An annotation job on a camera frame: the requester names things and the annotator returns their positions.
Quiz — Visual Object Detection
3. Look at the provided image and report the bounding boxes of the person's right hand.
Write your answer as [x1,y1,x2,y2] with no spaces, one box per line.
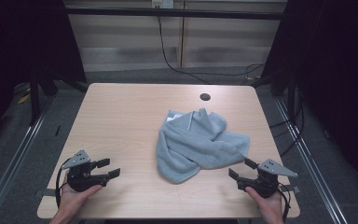
[245,186,284,217]

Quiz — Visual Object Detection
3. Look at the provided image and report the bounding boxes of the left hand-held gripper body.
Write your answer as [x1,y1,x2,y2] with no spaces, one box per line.
[61,149,110,193]

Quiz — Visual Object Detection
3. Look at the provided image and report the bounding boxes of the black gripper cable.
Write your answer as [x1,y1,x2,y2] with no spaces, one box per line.
[55,158,73,209]
[278,182,293,223]

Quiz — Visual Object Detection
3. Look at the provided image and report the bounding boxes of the yellow object on floor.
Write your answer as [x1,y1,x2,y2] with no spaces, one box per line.
[17,92,32,105]

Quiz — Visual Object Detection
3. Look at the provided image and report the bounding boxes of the aluminium floor rail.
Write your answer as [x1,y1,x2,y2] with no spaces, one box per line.
[274,97,350,224]
[0,101,54,224]

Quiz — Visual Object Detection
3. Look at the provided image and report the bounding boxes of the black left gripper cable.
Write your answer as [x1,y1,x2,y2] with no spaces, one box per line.
[55,158,73,209]

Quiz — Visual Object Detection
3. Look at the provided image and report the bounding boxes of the black horizontal frame bar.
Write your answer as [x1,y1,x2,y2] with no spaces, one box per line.
[64,7,288,21]

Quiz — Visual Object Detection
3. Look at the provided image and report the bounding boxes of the grey tape strip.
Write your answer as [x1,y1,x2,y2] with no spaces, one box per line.
[34,188,59,198]
[280,184,302,194]

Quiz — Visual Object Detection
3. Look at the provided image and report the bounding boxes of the black floor cables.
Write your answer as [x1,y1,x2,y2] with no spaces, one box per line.
[268,88,306,158]

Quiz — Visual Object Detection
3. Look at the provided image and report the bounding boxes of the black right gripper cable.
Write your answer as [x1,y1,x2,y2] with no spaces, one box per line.
[278,182,293,223]

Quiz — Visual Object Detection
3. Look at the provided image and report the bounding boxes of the white wall outlet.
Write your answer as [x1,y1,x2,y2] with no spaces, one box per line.
[151,0,175,9]

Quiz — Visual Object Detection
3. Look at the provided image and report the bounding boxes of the black curtain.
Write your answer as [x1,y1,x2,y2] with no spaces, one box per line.
[260,0,358,195]
[0,0,88,150]

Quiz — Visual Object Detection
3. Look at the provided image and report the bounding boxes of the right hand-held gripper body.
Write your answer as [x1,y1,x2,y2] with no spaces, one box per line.
[236,159,299,199]

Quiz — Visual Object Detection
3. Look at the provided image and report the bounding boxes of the black wall power cable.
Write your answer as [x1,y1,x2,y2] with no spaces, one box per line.
[157,15,266,86]

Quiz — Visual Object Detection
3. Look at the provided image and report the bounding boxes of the black metal stand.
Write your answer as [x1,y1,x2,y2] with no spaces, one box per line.
[28,62,42,127]

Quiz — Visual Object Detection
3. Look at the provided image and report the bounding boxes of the grey-blue towel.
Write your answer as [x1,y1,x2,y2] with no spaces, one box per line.
[155,107,251,185]

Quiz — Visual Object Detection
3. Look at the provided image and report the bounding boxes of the person's left hand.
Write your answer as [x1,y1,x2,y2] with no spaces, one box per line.
[56,172,103,217]

